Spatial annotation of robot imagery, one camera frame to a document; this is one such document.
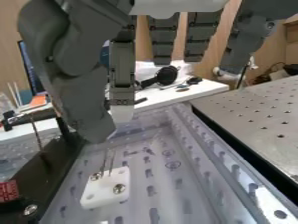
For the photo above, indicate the white desk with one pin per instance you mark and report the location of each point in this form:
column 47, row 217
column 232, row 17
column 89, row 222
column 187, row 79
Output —
column 178, row 91

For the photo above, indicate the black plate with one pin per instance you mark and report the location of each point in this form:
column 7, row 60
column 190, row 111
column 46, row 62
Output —
column 41, row 180

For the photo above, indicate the clear box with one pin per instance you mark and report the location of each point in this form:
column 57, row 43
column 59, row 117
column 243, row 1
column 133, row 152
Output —
column 200, row 173

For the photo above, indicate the thin stick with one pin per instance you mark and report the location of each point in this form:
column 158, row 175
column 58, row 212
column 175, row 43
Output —
column 38, row 136

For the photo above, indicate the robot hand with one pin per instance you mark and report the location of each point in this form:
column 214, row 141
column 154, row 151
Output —
column 75, row 50

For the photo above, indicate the black headphones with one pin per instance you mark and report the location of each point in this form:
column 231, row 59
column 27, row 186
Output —
column 167, row 76

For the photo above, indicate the small white square plate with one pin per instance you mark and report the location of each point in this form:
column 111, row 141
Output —
column 107, row 193

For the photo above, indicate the screen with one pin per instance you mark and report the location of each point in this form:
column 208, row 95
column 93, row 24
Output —
column 30, row 70

